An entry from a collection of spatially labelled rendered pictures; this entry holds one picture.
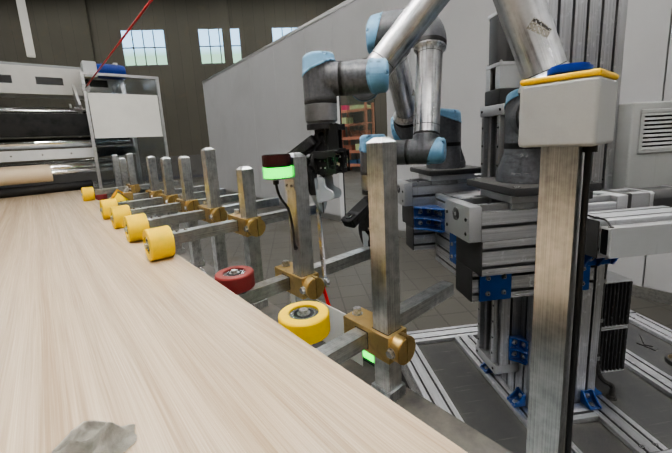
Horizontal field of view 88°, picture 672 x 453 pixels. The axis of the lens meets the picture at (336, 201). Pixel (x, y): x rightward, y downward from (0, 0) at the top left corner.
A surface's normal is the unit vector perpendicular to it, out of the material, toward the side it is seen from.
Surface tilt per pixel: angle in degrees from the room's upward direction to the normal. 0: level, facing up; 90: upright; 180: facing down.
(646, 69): 90
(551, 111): 90
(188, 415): 0
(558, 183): 90
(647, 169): 90
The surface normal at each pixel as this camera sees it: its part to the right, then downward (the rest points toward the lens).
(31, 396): -0.05, -0.98
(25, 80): 0.66, 0.10
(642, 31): -0.80, 0.15
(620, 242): 0.12, 0.17
